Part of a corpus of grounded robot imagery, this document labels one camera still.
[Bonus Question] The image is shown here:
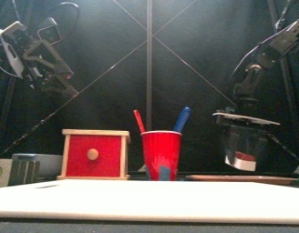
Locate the red plastic cup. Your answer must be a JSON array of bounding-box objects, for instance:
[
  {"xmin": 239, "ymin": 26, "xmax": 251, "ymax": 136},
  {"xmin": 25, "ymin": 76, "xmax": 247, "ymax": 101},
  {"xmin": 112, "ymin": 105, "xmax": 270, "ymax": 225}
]
[{"xmin": 140, "ymin": 130, "xmax": 183, "ymax": 182}]

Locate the thin diagonal frame wire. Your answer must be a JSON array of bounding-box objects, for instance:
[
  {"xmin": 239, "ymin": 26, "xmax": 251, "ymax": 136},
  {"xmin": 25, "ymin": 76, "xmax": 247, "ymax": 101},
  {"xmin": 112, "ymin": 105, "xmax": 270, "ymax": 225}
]
[
  {"xmin": 111, "ymin": 0, "xmax": 238, "ymax": 107},
  {"xmin": 0, "ymin": 0, "xmax": 199, "ymax": 158}
]

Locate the vertical metal frame pole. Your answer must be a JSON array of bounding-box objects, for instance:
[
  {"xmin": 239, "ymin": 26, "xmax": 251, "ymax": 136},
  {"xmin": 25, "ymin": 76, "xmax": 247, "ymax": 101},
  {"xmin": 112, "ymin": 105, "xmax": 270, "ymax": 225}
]
[{"xmin": 146, "ymin": 0, "xmax": 154, "ymax": 132}]

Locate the light blue bowl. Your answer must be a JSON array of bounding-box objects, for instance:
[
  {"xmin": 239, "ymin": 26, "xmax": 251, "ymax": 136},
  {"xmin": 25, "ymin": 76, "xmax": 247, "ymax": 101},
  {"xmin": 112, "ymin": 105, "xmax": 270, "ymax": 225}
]
[{"xmin": 11, "ymin": 153, "xmax": 64, "ymax": 177}]

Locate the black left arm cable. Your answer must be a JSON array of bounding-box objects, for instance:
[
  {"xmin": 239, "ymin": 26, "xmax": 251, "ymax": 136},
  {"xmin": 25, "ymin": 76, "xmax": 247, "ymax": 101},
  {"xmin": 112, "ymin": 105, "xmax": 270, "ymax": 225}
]
[{"xmin": 41, "ymin": 1, "xmax": 82, "ymax": 35}]

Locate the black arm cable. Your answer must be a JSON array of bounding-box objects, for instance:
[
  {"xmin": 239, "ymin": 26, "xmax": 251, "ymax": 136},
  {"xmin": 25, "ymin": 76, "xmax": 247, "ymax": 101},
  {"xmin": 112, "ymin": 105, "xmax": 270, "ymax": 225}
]
[
  {"xmin": 229, "ymin": 39, "xmax": 271, "ymax": 92},
  {"xmin": 41, "ymin": 1, "xmax": 82, "ymax": 35}
]

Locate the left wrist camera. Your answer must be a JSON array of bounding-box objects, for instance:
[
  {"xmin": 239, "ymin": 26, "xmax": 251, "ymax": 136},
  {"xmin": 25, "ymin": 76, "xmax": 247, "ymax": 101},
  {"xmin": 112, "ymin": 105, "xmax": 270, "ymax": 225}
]
[{"xmin": 36, "ymin": 16, "xmax": 64, "ymax": 46}]

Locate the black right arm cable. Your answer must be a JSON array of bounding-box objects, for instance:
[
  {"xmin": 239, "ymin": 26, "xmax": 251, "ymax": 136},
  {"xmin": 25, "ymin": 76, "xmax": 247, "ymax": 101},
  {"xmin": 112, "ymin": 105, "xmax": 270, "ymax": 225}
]
[{"xmin": 229, "ymin": 39, "xmax": 271, "ymax": 92}]

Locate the wooden box with red drawer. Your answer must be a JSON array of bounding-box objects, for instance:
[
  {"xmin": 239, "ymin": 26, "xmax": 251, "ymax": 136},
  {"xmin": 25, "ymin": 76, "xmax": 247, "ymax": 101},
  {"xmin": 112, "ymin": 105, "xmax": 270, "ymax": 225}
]
[{"xmin": 56, "ymin": 128, "xmax": 132, "ymax": 181}]

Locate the grey block with green dot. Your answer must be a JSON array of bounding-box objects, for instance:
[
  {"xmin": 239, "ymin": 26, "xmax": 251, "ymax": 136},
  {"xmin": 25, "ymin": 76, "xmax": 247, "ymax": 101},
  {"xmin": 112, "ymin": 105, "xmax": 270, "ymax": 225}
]
[{"xmin": 0, "ymin": 157, "xmax": 41, "ymax": 188}]

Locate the white cutting board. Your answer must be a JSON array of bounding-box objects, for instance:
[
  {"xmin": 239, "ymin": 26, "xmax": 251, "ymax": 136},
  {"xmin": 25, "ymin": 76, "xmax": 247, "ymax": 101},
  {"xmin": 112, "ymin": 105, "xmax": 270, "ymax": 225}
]
[{"xmin": 0, "ymin": 178, "xmax": 299, "ymax": 226}]

